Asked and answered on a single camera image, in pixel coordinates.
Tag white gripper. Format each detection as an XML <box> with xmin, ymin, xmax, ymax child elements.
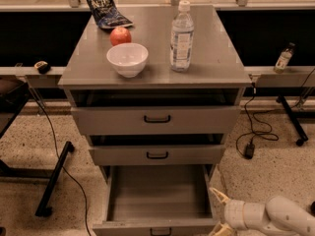
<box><xmin>208</xmin><ymin>187</ymin><xmax>268</xmax><ymax>236</ymax></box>

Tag grey bottom drawer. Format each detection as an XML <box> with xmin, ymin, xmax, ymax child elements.
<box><xmin>93</xmin><ymin>164</ymin><xmax>219</xmax><ymax>236</ymax></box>

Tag grey drawer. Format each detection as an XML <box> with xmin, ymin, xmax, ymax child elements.
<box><xmin>90</xmin><ymin>145</ymin><xmax>224</xmax><ymax>166</ymax></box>
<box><xmin>71</xmin><ymin>106</ymin><xmax>240</xmax><ymax>135</ymax></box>
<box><xmin>93</xmin><ymin>164</ymin><xmax>219</xmax><ymax>236</ymax></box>

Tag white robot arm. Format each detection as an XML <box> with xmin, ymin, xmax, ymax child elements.
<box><xmin>209</xmin><ymin>187</ymin><xmax>315</xmax><ymax>236</ymax></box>

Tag grey middle drawer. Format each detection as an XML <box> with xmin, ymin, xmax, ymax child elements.
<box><xmin>90</xmin><ymin>145</ymin><xmax>224</xmax><ymax>166</ymax></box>

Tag grey top drawer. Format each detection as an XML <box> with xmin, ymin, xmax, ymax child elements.
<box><xmin>71</xmin><ymin>106</ymin><xmax>240</xmax><ymax>135</ymax></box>

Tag grey drawer cabinet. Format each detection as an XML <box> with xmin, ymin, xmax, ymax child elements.
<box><xmin>57</xmin><ymin>4</ymin><xmax>253</xmax><ymax>182</ymax></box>

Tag black caster wheel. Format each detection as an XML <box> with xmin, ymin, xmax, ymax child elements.
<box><xmin>310</xmin><ymin>202</ymin><xmax>315</xmax><ymax>215</ymax></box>

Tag black wheeled stand right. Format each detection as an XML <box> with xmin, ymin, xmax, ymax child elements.
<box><xmin>276</xmin><ymin>95</ymin><xmax>315</xmax><ymax>147</ymax></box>

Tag small glass bottle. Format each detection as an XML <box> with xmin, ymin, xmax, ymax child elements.
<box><xmin>274</xmin><ymin>42</ymin><xmax>295</xmax><ymax>74</ymax></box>

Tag black table leg left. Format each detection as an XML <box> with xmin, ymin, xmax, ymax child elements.
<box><xmin>35</xmin><ymin>141</ymin><xmax>74</xmax><ymax>217</ymax></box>

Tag white ceramic bowl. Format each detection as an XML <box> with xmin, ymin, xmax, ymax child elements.
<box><xmin>106</xmin><ymin>43</ymin><xmax>149</xmax><ymax>78</ymax></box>

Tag clear plastic water bottle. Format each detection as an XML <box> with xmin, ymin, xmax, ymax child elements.
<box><xmin>170</xmin><ymin>1</ymin><xmax>194</xmax><ymax>72</ymax></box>

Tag red apple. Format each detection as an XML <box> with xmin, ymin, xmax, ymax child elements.
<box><xmin>110</xmin><ymin>27</ymin><xmax>131</xmax><ymax>46</ymax></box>

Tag dark blue chip bag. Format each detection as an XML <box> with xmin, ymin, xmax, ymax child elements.
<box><xmin>86</xmin><ymin>0</ymin><xmax>133</xmax><ymax>30</ymax></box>

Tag black tape measure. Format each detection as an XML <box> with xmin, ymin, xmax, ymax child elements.
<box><xmin>34</xmin><ymin>61</ymin><xmax>51</xmax><ymax>74</ymax></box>

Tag dark table left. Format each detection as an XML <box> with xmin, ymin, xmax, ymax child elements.
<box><xmin>0</xmin><ymin>78</ymin><xmax>30</xmax><ymax>138</ymax></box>

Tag black power adapter cable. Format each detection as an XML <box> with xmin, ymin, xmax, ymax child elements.
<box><xmin>235</xmin><ymin>82</ymin><xmax>280</xmax><ymax>160</ymax></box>

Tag black floor cable left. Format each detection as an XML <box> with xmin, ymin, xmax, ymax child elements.
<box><xmin>28</xmin><ymin>86</ymin><xmax>93</xmax><ymax>236</ymax></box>

